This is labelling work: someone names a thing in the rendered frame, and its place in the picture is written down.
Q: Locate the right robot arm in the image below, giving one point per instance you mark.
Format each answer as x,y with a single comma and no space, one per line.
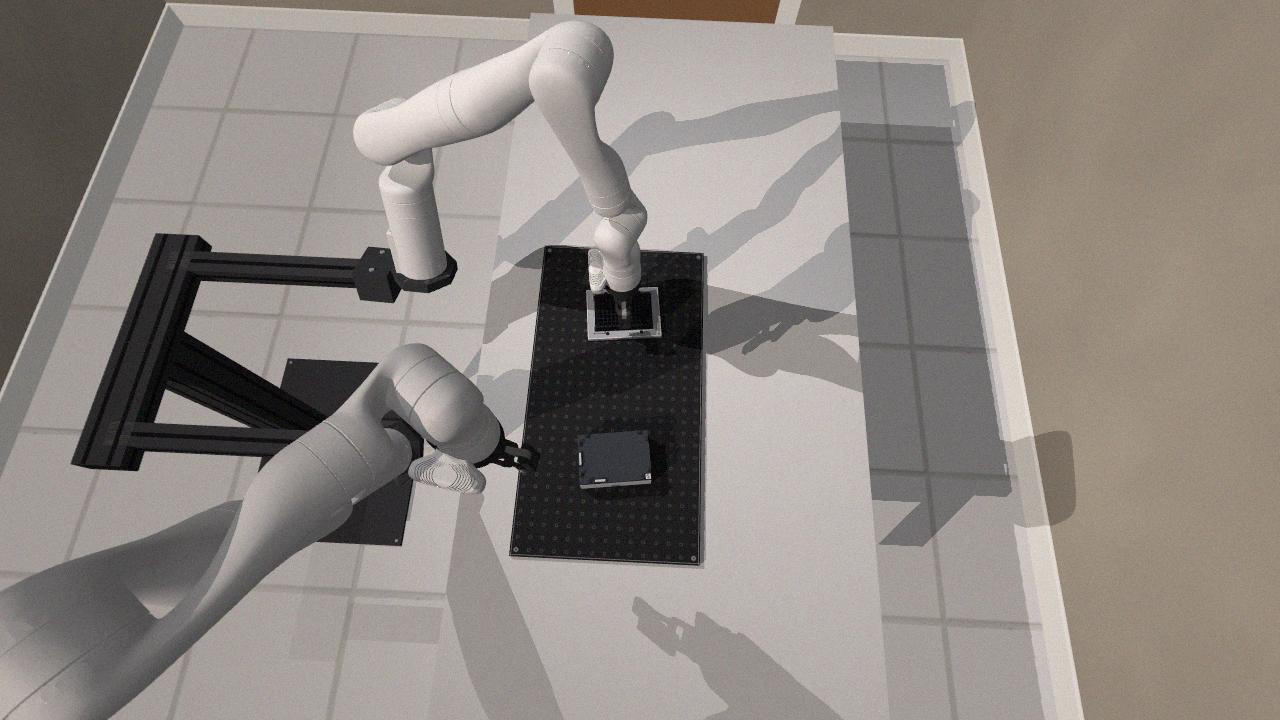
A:
76,641

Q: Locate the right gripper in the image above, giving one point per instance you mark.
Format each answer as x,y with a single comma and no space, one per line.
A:
527,456

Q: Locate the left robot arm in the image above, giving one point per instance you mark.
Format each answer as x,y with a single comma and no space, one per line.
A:
565,79

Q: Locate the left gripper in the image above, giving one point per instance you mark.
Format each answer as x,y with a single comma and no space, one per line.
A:
624,299

